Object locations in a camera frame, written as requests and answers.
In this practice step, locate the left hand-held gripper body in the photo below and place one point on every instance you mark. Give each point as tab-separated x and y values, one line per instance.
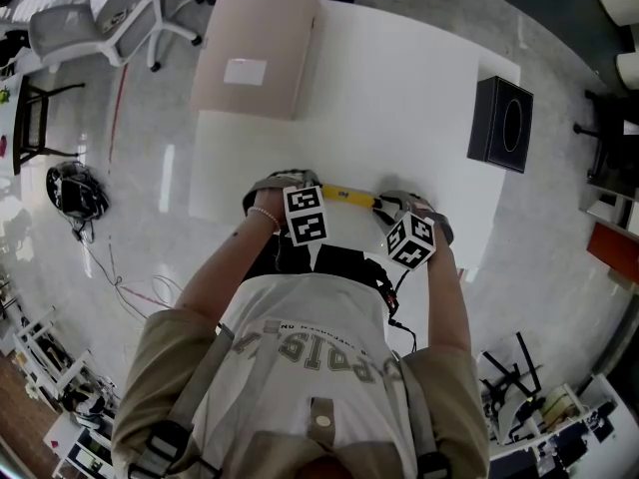
307	215

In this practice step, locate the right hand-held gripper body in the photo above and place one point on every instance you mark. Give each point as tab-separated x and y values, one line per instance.
412	240

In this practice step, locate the yellow marker pen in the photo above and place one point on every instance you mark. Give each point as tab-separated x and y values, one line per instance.
349	195

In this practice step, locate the person's left forearm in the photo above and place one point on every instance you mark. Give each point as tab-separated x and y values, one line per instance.
224	267

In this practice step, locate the person's right forearm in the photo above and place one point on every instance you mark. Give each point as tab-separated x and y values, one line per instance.
447	297

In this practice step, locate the person's left hand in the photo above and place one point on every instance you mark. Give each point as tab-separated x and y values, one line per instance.
272	202

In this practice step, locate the person's black trousers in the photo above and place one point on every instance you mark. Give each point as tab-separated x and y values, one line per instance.
339	262

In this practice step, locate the person's white printed shirt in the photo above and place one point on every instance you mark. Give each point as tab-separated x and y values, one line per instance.
299	307

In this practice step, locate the black tissue box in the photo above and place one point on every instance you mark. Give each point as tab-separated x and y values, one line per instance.
499	128

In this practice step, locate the pink flat box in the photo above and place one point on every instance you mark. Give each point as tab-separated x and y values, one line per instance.
249	48

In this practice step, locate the grey chest harness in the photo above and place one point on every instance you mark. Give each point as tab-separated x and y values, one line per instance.
322	409

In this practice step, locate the grey chair with black legs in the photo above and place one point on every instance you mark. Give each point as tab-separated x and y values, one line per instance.
509	412

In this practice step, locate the grey open shelf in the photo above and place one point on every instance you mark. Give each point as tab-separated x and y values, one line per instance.
606	202

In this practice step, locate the red and tan box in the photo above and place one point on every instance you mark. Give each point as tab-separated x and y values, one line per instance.
614	250

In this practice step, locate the person's khaki overshirt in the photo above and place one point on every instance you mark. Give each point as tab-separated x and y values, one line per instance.
155	357

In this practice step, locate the black high-back office chair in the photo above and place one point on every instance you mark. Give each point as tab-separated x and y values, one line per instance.
614	138

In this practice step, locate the white desk unit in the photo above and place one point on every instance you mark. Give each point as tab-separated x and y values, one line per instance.
584	407

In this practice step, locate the white office chair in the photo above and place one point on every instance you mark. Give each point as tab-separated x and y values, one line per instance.
125	33

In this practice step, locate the white low shelf unit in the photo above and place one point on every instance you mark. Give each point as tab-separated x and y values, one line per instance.
75	373

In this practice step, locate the black slatted chair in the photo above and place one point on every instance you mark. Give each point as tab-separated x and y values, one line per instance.
30	123

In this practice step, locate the white side table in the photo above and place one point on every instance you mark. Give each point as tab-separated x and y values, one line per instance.
10	123

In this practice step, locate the small pink object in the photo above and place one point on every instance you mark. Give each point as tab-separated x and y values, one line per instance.
2	145

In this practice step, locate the yellow-green toy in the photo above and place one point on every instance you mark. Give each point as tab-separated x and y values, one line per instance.
4	95

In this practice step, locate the white cylinder pedestal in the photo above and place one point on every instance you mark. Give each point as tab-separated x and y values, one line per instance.
629	68
619	0

